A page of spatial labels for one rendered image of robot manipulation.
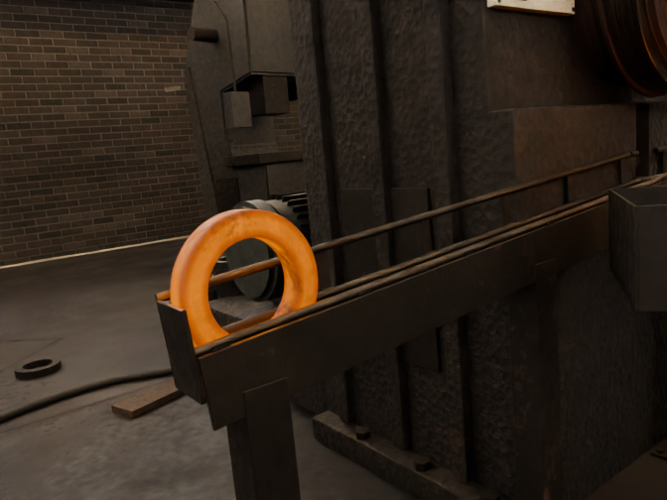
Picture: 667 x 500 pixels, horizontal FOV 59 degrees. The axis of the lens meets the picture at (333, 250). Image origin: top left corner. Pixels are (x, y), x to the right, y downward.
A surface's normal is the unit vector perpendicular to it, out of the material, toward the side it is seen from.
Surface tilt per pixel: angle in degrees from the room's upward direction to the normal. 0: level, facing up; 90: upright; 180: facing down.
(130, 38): 90
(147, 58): 90
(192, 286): 90
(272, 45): 92
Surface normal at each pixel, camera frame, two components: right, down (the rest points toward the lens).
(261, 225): 0.62, 0.07
